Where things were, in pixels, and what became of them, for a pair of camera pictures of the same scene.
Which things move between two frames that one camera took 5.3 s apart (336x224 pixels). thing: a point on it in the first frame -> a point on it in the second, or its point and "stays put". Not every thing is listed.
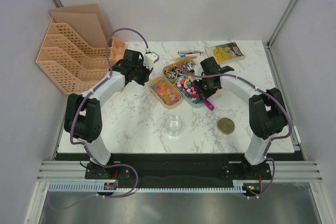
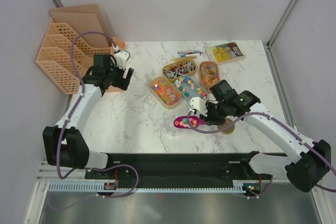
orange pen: x=184 y=58 stays put
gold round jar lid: x=226 y=126 stays put
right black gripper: x=207 y=94 -> x=210 y=119
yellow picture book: x=224 y=53 stays put
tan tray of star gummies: x=165 y=92 stays put
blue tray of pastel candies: x=186 y=86 stays put
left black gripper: x=147 y=73 -> x=123 y=83
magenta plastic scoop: x=197 y=95 -> x=182 y=121
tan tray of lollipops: x=178 y=67 stays put
